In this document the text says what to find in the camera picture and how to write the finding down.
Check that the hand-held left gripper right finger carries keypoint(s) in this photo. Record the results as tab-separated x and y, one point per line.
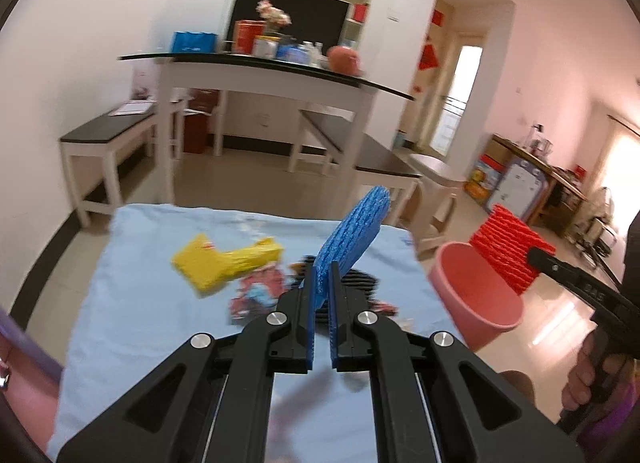
333	328

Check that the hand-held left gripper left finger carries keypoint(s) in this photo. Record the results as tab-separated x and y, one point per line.
311	328

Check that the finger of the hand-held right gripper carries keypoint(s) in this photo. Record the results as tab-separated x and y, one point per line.
570	275

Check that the black ribbed plastic tray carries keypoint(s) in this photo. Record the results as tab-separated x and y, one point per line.
362	280

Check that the colourful snack wrapper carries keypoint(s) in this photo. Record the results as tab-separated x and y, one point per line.
260	293

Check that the red ribbed sponge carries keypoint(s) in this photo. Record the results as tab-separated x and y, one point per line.
505	243

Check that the pink plastic bucket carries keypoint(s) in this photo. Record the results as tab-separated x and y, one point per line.
475	293

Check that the blue scouring pad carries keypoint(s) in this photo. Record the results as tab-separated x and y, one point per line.
355	228

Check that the yellow packet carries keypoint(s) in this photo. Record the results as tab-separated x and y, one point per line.
220	265

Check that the person's right forearm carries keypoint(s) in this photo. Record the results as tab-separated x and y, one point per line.
617	423

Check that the person's right hand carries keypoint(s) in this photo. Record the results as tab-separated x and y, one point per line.
580	378

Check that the office chair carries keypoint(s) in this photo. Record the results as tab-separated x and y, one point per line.
597	223

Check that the wooden desk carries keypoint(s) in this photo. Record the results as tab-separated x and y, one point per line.
560	178

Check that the children's drawing board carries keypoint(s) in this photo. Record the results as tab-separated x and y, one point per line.
520	190

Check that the window curtain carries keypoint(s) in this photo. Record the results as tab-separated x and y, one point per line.
622	158

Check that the colourful toy box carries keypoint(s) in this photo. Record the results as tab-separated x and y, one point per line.
482	179

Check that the light blue tablecloth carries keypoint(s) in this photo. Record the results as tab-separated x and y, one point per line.
150	343

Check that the beige plastic stool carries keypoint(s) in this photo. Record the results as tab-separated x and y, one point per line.
440	168

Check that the white bench with black seat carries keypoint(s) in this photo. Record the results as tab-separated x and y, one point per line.
370	153

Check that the teal waste bin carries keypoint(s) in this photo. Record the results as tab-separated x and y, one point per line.
399	140

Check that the glass balcony door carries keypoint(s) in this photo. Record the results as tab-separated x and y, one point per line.
462	93

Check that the white table with black top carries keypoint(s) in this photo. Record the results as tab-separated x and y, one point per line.
250	75

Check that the red diamond paper decoration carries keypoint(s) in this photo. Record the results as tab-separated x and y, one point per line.
430	55

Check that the red pomegranate ornament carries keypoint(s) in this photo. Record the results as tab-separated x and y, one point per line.
345	59

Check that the white bench with paper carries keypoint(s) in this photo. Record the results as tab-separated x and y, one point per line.
107	129

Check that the paper sheet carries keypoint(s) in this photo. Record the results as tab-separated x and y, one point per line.
131	107

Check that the white and orange box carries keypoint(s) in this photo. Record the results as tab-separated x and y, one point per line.
265	47

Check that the red paper banner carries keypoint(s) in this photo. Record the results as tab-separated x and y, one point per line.
440	19

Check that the red tin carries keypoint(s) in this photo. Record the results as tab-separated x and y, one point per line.
247	35

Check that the blue bag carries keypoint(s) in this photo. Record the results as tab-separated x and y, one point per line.
194	42

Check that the artificial flower bouquet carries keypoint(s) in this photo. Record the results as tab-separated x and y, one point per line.
273	15

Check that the black television screen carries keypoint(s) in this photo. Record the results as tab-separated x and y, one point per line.
305	13

